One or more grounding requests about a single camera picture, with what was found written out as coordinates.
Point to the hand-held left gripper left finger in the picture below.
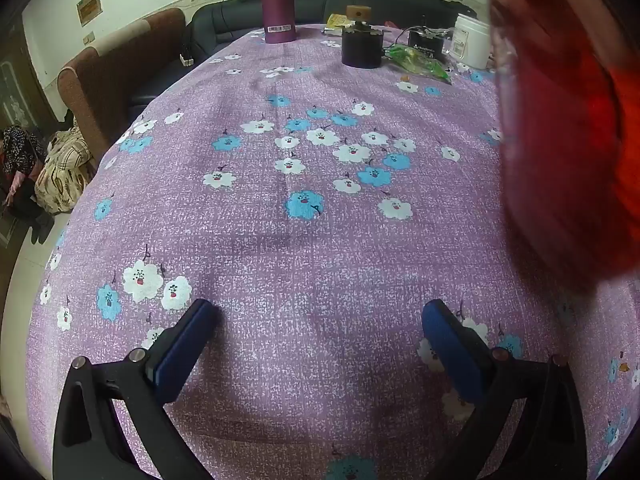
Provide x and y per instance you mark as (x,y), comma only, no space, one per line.
(185,345)

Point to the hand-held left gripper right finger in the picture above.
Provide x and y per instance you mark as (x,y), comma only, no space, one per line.
(452,350)

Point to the purple floral tablecloth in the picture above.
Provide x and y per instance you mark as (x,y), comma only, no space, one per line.
(300,260)

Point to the patterned beige blanket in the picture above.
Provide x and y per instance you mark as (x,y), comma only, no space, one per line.
(62,170)

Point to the red cloth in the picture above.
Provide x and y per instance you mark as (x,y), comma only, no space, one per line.
(565,135)

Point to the brown armchair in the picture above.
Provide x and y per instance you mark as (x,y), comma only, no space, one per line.
(115,75)

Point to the green snack packet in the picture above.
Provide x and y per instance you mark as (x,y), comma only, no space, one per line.
(415,60)

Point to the black motor with shaft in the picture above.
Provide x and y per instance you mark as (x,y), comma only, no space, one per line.
(425,47)

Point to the white plastic jar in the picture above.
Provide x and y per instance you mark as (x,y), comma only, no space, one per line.
(470,40)

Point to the black motor with wooden wheel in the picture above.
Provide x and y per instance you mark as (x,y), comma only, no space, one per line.
(360,50)

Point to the yellow snack packet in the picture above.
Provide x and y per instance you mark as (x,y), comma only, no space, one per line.
(337,21)

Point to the purple bottle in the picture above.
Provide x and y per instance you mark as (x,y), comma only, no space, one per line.
(277,0)

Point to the black leather sofa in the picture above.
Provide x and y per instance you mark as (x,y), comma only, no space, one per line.
(310,7)

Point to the yellow wall plaque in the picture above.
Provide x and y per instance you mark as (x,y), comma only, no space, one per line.
(90,6)

